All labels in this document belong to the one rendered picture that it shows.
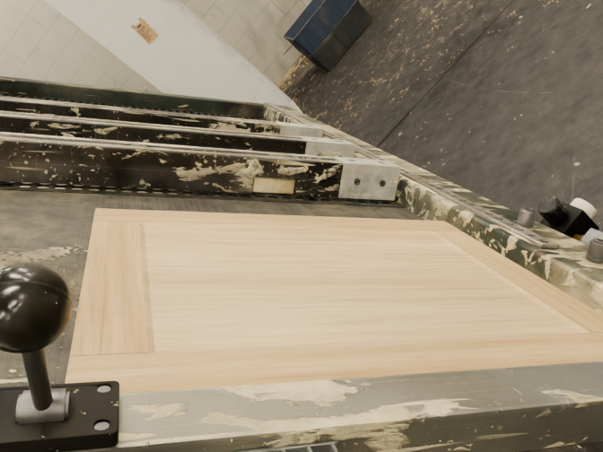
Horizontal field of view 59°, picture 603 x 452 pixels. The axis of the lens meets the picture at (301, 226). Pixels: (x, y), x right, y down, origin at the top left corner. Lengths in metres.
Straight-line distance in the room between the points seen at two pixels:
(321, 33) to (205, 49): 1.04
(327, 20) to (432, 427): 4.52
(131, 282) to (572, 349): 0.44
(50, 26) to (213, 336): 5.45
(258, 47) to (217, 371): 5.43
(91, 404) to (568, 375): 0.36
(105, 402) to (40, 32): 5.59
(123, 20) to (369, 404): 4.06
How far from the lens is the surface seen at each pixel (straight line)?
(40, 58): 5.91
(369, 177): 1.07
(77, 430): 0.33
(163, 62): 4.34
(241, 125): 1.46
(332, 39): 4.83
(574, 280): 0.75
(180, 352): 0.45
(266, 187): 1.01
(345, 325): 0.53
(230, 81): 4.38
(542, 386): 0.47
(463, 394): 0.42
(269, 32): 5.78
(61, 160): 0.97
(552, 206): 1.00
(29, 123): 1.21
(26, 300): 0.24
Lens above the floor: 1.47
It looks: 26 degrees down
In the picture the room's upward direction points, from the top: 53 degrees counter-clockwise
